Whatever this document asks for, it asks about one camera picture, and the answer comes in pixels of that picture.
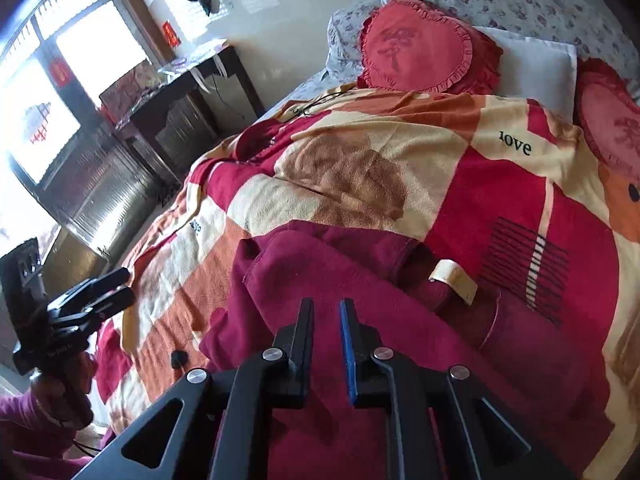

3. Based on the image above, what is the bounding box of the maroon sweater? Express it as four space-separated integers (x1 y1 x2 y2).
200 221 613 479

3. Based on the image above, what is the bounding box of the left hand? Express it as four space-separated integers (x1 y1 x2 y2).
30 351 98 430

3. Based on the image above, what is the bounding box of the window with red decals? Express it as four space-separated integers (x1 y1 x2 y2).
1 0 157 262

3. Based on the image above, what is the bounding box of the dark wooden desk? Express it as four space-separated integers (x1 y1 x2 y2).
114 40 266 182

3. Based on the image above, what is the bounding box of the orange red patterned blanket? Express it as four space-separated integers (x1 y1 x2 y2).
98 86 639 479

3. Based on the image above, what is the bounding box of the right red heart pillow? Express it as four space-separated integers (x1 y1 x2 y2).
575 58 639 184

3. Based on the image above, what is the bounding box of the red heart pillow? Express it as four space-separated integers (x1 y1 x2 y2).
575 58 639 184
358 0 503 94

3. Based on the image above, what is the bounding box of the white pillow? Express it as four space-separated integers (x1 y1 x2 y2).
476 27 578 122

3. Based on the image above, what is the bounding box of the left red heart pillow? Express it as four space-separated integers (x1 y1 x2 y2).
358 0 503 94

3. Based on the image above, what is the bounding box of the floral quilt headboard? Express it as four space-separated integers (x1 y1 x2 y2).
320 0 639 100

